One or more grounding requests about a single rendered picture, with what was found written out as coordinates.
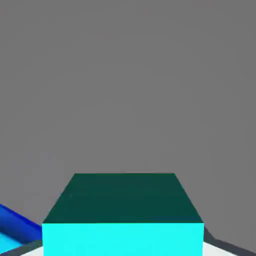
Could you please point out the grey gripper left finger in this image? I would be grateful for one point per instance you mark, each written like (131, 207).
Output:
(30, 250)

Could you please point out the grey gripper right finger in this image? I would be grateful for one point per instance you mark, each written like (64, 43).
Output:
(218, 249)

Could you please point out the small cyan cube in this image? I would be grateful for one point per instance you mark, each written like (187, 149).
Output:
(123, 220)

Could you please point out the small blue cube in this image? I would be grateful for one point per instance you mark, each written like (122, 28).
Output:
(18, 226)

